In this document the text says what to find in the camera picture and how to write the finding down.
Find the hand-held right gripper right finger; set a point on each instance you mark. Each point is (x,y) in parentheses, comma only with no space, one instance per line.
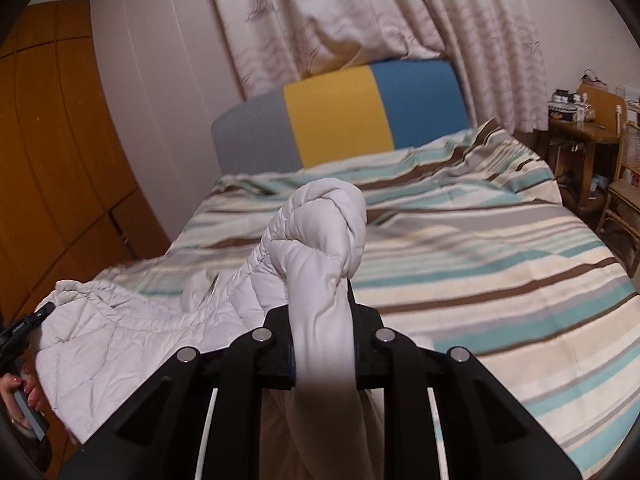
(367,355)

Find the grey yellow blue headboard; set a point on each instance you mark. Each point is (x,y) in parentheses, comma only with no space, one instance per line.
(340,120)

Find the small box on desk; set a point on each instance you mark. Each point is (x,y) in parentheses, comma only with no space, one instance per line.
(562,110)

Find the wooden desk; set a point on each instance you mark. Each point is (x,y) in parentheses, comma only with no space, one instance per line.
(580,145)

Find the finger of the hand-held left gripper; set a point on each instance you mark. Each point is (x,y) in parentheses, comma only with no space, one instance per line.
(35,317)

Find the wooden wardrobe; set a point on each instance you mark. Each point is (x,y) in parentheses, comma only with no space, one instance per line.
(50,160)

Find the wooden panel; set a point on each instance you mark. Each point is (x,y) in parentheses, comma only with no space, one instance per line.
(600,100)

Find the person's left hand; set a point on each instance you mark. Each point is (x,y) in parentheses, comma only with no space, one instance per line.
(31,395)

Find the striped bed cover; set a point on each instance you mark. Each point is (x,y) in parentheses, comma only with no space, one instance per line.
(475,260)

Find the light grey quilted jacket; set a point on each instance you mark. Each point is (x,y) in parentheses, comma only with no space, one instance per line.
(320,270)

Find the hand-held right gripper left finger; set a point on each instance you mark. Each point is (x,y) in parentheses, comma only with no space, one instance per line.
(279,350)

